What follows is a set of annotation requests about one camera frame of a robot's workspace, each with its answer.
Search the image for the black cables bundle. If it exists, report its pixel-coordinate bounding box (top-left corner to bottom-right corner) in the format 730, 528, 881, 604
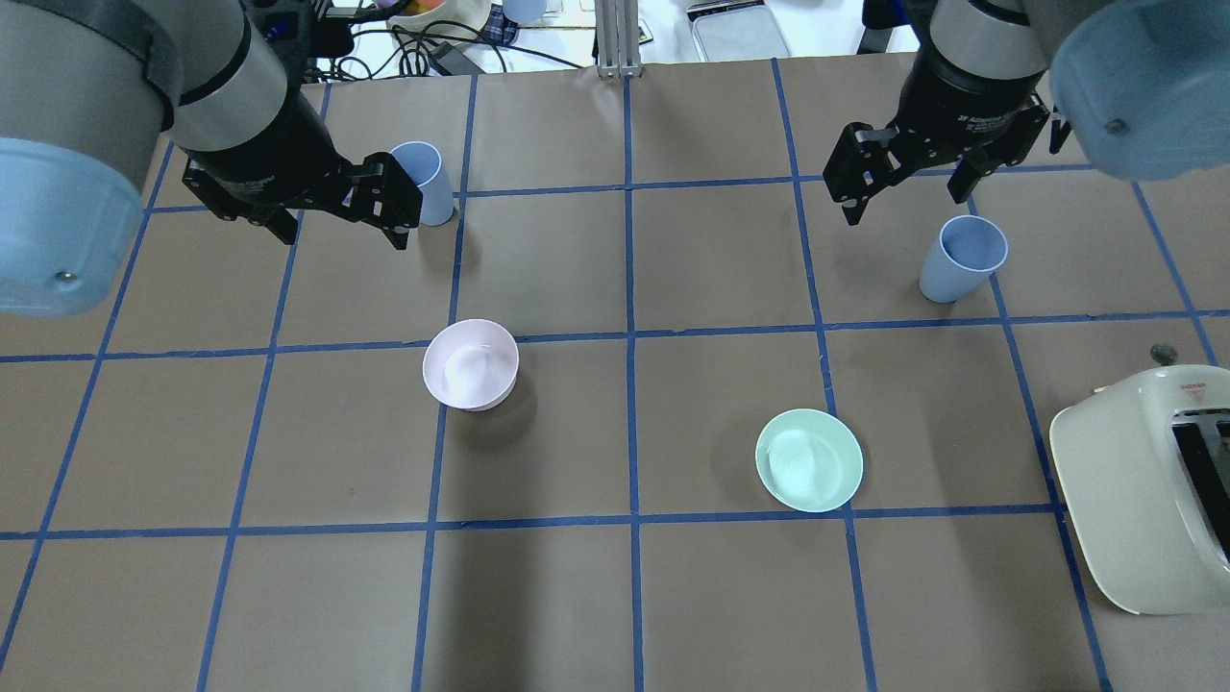
308, 0, 587, 84

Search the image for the blue cup near right arm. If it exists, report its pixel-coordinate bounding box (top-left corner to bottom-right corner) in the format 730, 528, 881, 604
919, 214, 1010, 304

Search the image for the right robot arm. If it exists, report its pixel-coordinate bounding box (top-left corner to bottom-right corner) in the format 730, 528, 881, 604
823, 1, 1229, 225

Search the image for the aluminium frame post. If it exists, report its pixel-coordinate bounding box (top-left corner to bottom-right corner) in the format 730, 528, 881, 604
594, 1, 643, 80

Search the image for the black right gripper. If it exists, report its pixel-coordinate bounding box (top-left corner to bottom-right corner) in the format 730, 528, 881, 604
823, 44, 1050, 227

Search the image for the cream white toaster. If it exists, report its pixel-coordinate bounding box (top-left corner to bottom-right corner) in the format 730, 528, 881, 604
1048, 343, 1229, 616

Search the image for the grey tray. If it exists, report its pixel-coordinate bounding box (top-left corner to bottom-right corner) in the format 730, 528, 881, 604
688, 1, 792, 61

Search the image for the pink bowl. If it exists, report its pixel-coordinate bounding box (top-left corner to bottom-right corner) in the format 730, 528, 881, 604
421, 318, 520, 412

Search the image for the blue cup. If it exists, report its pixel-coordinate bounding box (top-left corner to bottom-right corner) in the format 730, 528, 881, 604
391, 140, 455, 227

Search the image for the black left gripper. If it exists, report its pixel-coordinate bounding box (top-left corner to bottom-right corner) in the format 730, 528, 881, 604
182, 91, 423, 251

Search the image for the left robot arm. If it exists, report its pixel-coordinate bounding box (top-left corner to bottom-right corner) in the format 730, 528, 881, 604
1, 1, 428, 318

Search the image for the mint green bowl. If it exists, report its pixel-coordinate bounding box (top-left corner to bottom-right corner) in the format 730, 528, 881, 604
754, 408, 865, 513

